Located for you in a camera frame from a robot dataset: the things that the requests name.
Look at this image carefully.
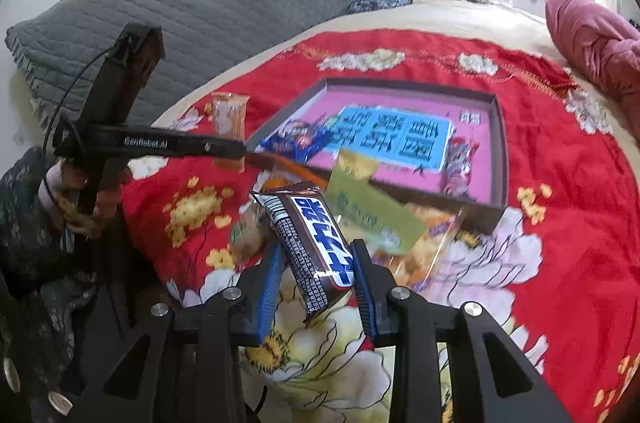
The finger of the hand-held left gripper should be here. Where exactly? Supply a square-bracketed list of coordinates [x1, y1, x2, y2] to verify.
[172, 134, 247, 160]

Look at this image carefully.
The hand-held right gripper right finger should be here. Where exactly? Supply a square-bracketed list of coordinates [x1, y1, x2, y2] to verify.
[350, 239, 573, 423]

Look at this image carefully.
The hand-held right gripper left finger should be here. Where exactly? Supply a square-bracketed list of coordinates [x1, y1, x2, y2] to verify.
[65, 242, 286, 423]

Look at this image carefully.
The orange peanut packet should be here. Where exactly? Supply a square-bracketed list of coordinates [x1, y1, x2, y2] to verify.
[211, 92, 251, 174]

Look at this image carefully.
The small biscuit packet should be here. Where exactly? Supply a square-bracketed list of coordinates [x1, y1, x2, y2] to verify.
[230, 203, 277, 265]

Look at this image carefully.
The brown chocolate bar packet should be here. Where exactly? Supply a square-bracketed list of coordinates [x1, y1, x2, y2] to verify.
[250, 183, 358, 329]

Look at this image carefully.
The clear bread packet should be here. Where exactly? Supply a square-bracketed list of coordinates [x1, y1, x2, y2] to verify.
[370, 203, 468, 294]

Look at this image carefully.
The green yellow snack packet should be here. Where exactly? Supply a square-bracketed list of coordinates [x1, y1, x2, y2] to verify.
[325, 148, 429, 254]

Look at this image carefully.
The grey cardboard box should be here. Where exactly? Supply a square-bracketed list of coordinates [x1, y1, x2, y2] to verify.
[245, 77, 510, 236]

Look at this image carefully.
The person's left forearm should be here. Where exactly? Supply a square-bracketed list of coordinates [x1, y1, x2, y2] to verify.
[0, 148, 101, 309]

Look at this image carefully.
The person's left hand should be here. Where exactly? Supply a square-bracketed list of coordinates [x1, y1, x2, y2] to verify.
[42, 160, 132, 235]

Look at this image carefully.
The blue snack packet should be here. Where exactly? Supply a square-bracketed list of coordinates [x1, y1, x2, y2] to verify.
[257, 119, 333, 164]

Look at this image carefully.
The grey quilted headboard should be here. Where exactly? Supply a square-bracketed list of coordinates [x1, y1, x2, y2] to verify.
[5, 0, 383, 129]

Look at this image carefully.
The red candy packet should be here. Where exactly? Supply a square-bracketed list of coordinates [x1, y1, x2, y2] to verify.
[442, 142, 481, 199]

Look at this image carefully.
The red floral blanket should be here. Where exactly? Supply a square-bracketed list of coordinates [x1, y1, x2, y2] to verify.
[120, 28, 640, 423]

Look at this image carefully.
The dark blue floral cloth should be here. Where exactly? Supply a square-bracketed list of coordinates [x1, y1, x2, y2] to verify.
[345, 0, 413, 15]

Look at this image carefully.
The pink quilt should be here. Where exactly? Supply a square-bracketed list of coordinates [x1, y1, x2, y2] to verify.
[545, 0, 640, 139]

